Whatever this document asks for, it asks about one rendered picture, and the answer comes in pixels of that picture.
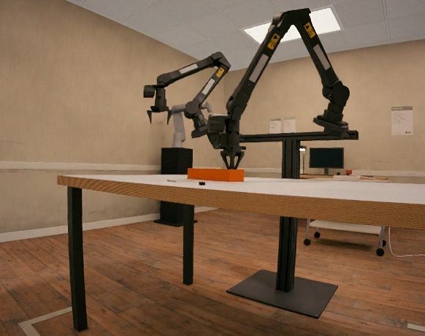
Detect orange three-compartment bin rack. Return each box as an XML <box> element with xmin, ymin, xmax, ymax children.
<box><xmin>188</xmin><ymin>168</ymin><xmax>244</xmax><ymax>182</ymax></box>

